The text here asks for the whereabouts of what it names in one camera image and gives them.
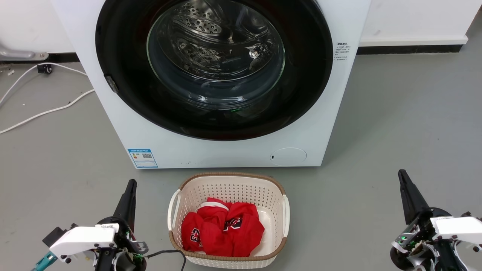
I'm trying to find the black round glass washer door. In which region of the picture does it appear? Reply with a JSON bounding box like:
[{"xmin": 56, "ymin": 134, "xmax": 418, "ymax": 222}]
[{"xmin": 95, "ymin": 0, "xmax": 334, "ymax": 141}]

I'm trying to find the cream plastic laundry basket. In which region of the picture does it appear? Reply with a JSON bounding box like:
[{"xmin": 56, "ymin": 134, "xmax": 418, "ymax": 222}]
[{"xmin": 167, "ymin": 172, "xmax": 290, "ymax": 269}]

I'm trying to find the steel perforated washer drum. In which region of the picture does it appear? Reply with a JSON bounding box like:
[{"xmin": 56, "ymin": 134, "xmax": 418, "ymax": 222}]
[{"xmin": 148, "ymin": 0, "xmax": 285, "ymax": 110}]

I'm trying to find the white front-load washing machine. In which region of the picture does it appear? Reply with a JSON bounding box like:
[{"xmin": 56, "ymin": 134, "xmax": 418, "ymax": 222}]
[{"xmin": 51, "ymin": 0, "xmax": 371, "ymax": 169}]

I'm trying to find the white floor cable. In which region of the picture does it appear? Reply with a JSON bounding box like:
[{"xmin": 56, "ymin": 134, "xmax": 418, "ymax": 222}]
[
  {"xmin": 0, "ymin": 62, "xmax": 89, "ymax": 106},
  {"xmin": 0, "ymin": 89, "xmax": 95, "ymax": 135}
]

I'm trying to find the blue energy label sticker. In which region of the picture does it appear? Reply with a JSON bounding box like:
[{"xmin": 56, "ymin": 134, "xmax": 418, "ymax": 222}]
[{"xmin": 127, "ymin": 149, "xmax": 159, "ymax": 169}]

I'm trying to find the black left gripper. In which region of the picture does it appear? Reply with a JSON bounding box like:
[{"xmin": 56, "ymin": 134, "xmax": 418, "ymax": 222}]
[{"xmin": 94, "ymin": 179, "xmax": 148, "ymax": 271}]

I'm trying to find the grey metal floor bracket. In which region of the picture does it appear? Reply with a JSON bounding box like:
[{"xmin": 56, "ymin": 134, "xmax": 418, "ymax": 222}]
[{"xmin": 0, "ymin": 44, "xmax": 49, "ymax": 61}]

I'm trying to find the white text label sticker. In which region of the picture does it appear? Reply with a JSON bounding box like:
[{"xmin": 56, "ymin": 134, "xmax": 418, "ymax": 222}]
[{"xmin": 334, "ymin": 42, "xmax": 351, "ymax": 61}]

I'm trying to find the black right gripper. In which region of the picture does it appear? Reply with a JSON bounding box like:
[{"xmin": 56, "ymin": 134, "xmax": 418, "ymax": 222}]
[{"xmin": 390, "ymin": 169, "xmax": 467, "ymax": 271}]

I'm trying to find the teal cable connector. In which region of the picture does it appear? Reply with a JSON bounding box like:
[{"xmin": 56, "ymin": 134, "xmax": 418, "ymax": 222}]
[{"xmin": 31, "ymin": 251, "xmax": 58, "ymax": 271}]

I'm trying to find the round white filter cover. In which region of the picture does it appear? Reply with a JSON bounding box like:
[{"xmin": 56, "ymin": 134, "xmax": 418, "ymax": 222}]
[{"xmin": 270, "ymin": 147, "xmax": 307, "ymax": 167}]

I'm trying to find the red sports jersey clothing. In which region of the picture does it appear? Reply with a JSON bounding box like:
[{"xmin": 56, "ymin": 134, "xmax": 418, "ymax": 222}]
[{"xmin": 181, "ymin": 197, "xmax": 265, "ymax": 257}]

